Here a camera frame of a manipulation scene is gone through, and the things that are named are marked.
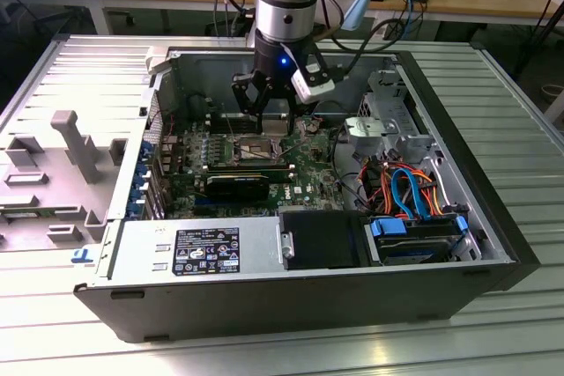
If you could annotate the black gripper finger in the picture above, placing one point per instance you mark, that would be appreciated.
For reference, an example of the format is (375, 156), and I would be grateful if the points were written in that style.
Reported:
(291, 105)
(249, 90)

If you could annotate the silver CPU plate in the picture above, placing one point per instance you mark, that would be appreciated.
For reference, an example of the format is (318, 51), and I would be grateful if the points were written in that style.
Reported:
(255, 147)

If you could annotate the CPU socket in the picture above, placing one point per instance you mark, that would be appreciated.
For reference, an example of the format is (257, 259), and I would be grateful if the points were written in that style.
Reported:
(240, 153)

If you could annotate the green motherboard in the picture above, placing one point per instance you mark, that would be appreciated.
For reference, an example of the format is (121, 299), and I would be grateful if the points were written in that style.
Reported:
(308, 173)

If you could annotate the metal drive cage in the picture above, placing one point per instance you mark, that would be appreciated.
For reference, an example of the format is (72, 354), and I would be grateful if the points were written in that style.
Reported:
(388, 103)

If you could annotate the black graphics card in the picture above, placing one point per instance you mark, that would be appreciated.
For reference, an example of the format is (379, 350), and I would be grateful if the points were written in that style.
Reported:
(238, 186)

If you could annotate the silver power supply with label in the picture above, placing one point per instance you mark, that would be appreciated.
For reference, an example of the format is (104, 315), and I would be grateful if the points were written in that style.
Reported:
(145, 239)

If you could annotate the hard disk in blue carrier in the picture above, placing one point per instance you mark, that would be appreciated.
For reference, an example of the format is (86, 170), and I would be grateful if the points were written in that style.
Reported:
(410, 248)

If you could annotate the black open PC case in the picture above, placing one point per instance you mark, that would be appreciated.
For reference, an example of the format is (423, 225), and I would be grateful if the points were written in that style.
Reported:
(264, 305)

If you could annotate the grey parts rack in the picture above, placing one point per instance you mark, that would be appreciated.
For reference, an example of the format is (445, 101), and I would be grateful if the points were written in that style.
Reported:
(53, 191)

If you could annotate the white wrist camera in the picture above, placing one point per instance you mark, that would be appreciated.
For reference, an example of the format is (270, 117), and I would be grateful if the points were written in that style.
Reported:
(313, 85)

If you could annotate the silver round metal bracket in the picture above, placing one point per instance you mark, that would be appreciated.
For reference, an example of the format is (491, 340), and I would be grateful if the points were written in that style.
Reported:
(365, 138)

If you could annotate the blue card retention bracket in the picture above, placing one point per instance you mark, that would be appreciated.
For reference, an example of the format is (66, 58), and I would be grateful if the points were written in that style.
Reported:
(140, 172)

